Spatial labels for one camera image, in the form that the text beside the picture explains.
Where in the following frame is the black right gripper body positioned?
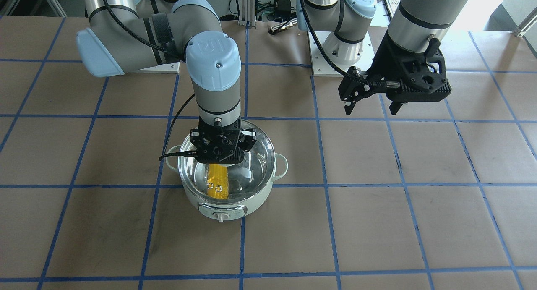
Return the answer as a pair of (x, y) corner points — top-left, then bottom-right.
(195, 118), (244, 165)

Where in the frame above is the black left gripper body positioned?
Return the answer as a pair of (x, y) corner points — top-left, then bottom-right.
(371, 34), (451, 115)

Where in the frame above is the yellow corn cob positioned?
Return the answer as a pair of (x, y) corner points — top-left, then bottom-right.
(207, 163), (229, 200)

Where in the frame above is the glass pot lid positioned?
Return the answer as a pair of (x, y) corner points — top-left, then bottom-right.
(177, 119), (277, 204)

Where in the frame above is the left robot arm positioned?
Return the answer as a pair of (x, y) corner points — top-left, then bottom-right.
(296, 0), (468, 115)

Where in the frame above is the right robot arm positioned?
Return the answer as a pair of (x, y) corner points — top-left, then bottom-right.
(76, 0), (256, 165)

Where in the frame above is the white electric pot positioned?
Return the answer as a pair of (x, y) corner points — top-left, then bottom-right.
(165, 119), (289, 222)

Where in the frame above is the black power brick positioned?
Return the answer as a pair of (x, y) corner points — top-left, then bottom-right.
(274, 0), (292, 18)

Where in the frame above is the brown paper mat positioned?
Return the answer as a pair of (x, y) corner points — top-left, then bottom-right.
(0, 16), (537, 290)

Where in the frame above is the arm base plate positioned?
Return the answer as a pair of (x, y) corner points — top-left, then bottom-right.
(308, 31), (375, 77)
(131, 62), (181, 74)

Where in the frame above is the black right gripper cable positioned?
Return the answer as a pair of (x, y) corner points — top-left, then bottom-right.
(99, 0), (219, 161)

